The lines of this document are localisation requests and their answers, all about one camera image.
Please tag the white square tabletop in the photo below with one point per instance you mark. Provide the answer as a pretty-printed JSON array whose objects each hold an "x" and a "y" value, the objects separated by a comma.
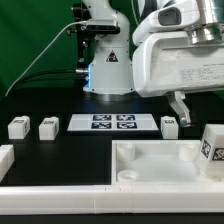
[{"x": 157, "y": 161}]

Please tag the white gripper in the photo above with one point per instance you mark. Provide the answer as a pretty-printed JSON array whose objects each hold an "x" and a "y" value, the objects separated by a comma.
[{"x": 180, "y": 47}]

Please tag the black camera on stand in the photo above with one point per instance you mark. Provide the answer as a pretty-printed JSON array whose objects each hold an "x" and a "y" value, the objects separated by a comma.
[{"x": 86, "y": 35}]

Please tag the white left fence piece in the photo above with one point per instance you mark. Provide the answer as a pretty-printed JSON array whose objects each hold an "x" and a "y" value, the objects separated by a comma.
[{"x": 6, "y": 159}]

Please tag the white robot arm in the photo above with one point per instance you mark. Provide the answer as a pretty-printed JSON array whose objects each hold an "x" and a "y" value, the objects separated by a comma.
[{"x": 111, "y": 71}]

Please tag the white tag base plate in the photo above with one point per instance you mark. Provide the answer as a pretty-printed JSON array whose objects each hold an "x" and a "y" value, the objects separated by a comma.
[{"x": 112, "y": 122}]

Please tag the white front fence bar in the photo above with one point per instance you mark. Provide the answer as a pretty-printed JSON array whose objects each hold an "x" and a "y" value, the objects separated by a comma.
[{"x": 155, "y": 198}]

